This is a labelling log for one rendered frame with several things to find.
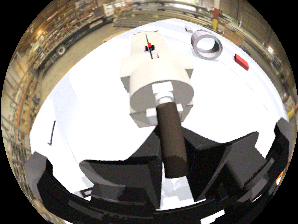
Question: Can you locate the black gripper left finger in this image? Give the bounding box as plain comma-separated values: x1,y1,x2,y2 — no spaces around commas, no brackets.
78,125,164,209

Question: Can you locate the red flat block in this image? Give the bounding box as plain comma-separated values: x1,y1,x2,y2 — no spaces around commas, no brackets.
234,53,249,71

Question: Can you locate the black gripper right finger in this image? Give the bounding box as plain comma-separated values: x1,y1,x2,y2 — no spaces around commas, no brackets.
182,127,259,202

